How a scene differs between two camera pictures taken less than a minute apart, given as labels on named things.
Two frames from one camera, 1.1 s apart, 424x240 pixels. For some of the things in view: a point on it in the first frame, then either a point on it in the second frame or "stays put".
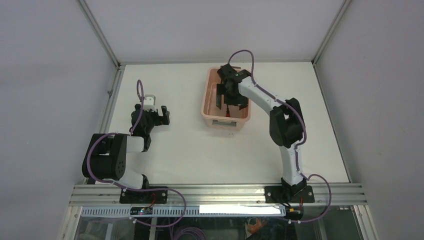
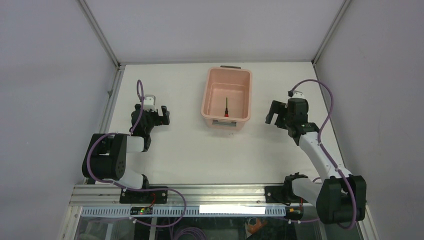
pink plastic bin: (215, 118) stays put
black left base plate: (155, 197) stays put
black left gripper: (160, 120) stays put
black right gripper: (221, 89) -> (278, 107)
